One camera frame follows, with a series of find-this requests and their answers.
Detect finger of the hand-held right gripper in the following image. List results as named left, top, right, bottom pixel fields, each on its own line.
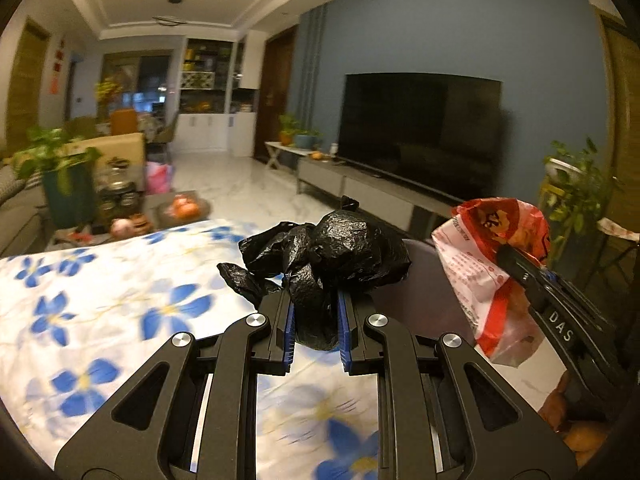
left=495, top=244, right=557, bottom=287

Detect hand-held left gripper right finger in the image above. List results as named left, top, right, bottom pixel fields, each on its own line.
left=337, top=290, right=578, bottom=480

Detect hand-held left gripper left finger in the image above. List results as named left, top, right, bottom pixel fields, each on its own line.
left=54, top=290, right=296, bottom=480

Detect red and white plastic bag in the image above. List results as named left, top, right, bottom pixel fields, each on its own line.
left=431, top=197, right=552, bottom=368

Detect black plastic bag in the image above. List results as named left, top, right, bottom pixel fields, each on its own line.
left=217, top=196, right=412, bottom=352

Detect grey trash bin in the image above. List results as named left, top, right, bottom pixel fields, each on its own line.
left=399, top=237, right=482, bottom=347

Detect person's right hand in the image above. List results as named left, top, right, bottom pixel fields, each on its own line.
left=539, top=375, right=617, bottom=467

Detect leafy green houseplant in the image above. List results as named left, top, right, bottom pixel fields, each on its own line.
left=542, top=137, right=622, bottom=272

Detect grey television cabinet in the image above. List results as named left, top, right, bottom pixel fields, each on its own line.
left=296, top=156, right=457, bottom=241

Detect plate of oranges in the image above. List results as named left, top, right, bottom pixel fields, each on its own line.
left=157, top=194, right=211, bottom=222

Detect blue floral tablecloth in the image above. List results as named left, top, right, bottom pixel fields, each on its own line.
left=0, top=217, right=546, bottom=480

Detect slatted wooden door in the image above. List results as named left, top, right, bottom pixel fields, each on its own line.
left=600, top=12, right=640, bottom=241

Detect black flat television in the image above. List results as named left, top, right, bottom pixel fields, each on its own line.
left=337, top=72, right=502, bottom=197

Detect white folding bench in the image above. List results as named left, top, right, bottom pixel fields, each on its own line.
left=264, top=141, right=302, bottom=171

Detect small potted plants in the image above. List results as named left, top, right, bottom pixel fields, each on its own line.
left=277, top=112, right=324, bottom=149

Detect pink bag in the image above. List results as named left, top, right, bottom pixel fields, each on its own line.
left=145, top=161, right=174, bottom=196

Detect white display cabinet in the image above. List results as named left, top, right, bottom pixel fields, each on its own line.
left=175, top=35, right=261, bottom=158

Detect glass tea set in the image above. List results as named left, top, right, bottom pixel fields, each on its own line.
left=95, top=156, right=144, bottom=222

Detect dark brown door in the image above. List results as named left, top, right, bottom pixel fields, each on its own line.
left=254, top=27, right=300, bottom=160

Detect yellow sofa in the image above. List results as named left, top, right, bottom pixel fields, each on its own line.
left=74, top=132, right=146, bottom=167

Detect plant in dark green pot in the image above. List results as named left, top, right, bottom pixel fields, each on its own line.
left=12, top=126, right=103, bottom=229

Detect orange chair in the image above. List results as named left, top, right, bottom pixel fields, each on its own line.
left=110, top=109, right=137, bottom=136

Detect yellow flower bouquet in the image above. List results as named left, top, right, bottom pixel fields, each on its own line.
left=95, top=77, right=123, bottom=106

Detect light wooden door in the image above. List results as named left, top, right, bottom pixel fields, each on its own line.
left=4, top=19, right=52, bottom=143

